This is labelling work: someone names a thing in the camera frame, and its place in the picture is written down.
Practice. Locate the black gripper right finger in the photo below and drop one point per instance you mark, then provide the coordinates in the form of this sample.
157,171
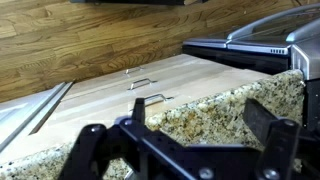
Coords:
280,146

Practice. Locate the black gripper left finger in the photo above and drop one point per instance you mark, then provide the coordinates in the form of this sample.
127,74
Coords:
96,150

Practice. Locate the base cabinet with drawers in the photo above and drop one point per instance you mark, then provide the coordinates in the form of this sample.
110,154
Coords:
100,100

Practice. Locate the white tall cabinet panel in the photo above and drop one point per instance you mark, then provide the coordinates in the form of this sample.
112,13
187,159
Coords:
20,113

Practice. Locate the stainless steel gas stove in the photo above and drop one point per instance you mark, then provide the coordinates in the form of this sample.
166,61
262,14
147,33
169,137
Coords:
260,36

